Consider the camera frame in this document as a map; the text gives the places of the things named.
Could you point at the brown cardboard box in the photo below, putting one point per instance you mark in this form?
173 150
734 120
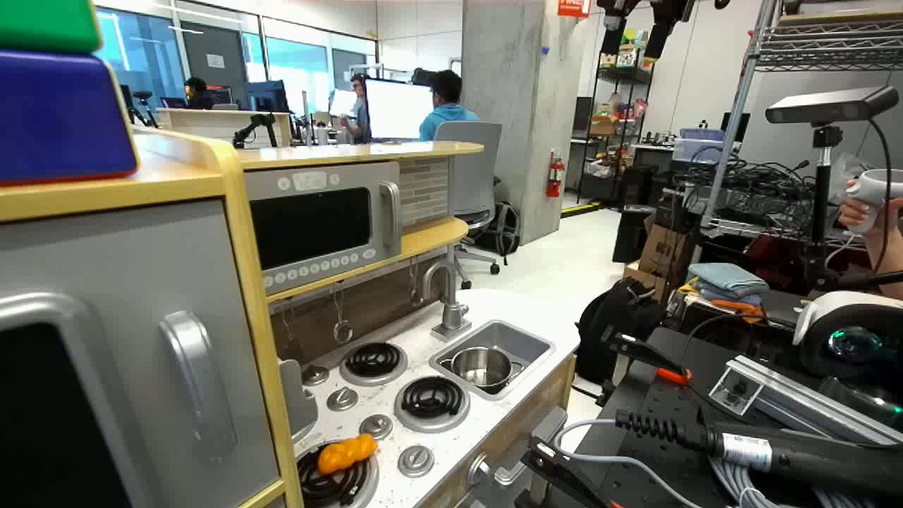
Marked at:
667 251

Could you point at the wooden toy play kitchen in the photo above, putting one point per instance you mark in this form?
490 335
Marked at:
178 172

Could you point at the small steel pot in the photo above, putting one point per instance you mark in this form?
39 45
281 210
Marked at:
482 367

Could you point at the grey camera on stand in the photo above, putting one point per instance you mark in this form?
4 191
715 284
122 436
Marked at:
827 106

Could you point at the steel sink basin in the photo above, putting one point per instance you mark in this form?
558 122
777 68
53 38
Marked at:
524 342

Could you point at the grey toy microwave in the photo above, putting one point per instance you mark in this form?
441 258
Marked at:
327 226

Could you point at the black backpack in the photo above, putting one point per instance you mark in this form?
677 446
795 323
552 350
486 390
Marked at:
610 328

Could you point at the grey oven door with window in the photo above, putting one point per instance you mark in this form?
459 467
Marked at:
114 273

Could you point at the aluminium extrusion rail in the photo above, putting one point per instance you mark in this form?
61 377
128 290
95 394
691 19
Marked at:
819 404

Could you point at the black coil stove burner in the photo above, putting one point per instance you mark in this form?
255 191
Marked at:
373 363
430 401
327 486

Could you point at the folded blue cloth stack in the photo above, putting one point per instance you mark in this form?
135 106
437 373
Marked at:
726 280

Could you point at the orange bumpy toy object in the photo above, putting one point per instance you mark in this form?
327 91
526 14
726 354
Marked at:
346 455

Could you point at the white handheld controller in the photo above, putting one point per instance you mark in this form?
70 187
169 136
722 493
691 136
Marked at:
875 185

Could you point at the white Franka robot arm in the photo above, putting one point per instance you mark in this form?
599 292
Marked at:
827 312

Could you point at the white computer monitor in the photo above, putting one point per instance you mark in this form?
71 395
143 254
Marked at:
397 109

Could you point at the small hanging metal utensil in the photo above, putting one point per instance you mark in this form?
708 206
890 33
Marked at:
342 332

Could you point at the red fire extinguisher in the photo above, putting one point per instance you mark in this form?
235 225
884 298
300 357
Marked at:
558 175

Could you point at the bare person hand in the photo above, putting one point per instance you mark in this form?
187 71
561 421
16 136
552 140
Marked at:
884 242

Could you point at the green toy block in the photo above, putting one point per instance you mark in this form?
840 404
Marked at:
47 24

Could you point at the blue plastic bin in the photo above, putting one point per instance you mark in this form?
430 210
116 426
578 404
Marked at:
59 117

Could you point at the person in blue shirt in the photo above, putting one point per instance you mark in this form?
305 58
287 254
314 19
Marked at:
448 117

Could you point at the silver toy faucet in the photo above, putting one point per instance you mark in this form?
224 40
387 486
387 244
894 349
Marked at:
449 312

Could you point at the grey office chair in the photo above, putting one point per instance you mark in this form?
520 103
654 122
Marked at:
475 170

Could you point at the grey stove knob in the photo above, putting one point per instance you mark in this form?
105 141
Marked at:
377 424
342 398
416 462
314 373

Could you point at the black tripod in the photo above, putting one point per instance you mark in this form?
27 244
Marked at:
255 127

